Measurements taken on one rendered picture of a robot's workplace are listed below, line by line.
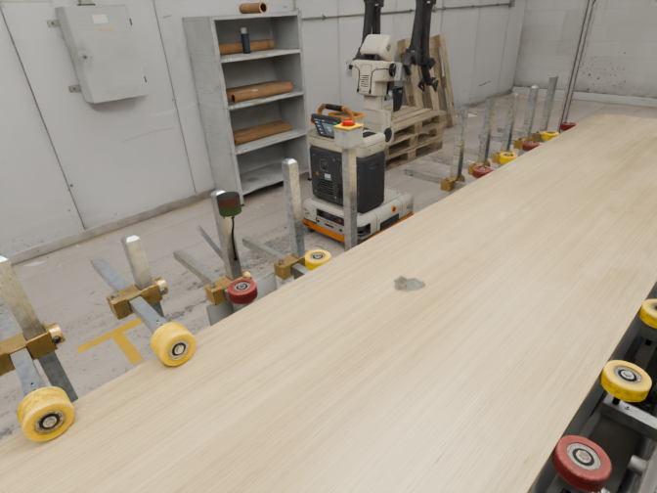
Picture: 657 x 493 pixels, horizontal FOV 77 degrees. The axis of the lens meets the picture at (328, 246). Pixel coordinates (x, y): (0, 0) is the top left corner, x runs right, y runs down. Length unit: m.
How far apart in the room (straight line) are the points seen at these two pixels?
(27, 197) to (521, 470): 3.54
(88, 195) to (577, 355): 3.53
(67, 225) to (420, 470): 3.48
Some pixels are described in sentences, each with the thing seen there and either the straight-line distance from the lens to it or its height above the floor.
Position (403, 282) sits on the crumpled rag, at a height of 0.91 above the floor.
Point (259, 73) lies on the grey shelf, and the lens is 4.41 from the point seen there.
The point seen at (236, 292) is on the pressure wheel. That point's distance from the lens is 1.16.
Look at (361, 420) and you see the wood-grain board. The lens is 0.83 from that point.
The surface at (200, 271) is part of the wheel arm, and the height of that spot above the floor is 0.86.
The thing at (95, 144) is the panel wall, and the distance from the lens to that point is 3.81.
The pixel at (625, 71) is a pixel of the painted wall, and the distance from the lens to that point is 8.46.
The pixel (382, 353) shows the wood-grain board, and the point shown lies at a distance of 0.95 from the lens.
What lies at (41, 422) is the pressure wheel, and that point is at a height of 0.95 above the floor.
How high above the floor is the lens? 1.56
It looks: 30 degrees down
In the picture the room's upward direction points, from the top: 3 degrees counter-clockwise
